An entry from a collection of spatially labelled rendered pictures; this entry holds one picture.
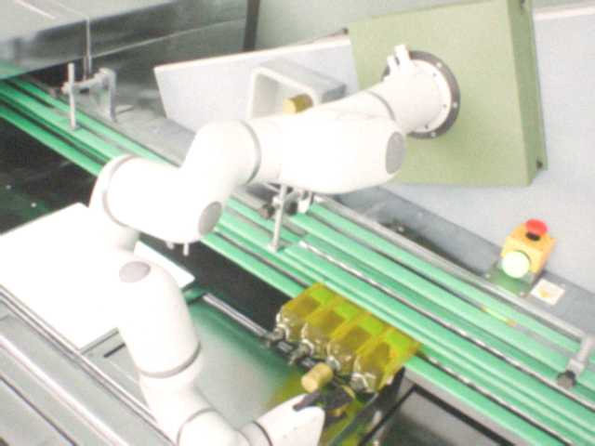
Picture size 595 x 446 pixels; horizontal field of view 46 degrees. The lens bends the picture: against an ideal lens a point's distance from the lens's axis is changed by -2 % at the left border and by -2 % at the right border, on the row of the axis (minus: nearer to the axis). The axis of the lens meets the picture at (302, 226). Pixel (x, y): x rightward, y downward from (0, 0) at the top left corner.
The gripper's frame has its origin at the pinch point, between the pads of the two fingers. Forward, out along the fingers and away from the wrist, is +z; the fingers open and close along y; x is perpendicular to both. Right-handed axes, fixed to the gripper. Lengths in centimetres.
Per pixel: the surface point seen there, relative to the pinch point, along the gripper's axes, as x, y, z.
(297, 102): 50, 27, 24
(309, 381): 6.3, 0.5, -1.0
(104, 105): 100, 6, 4
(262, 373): 20.9, -13.0, 1.4
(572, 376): -23.3, 16.9, 23.6
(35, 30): 119, 20, -6
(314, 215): 31.9, 12.9, 17.3
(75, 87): 97, 14, -4
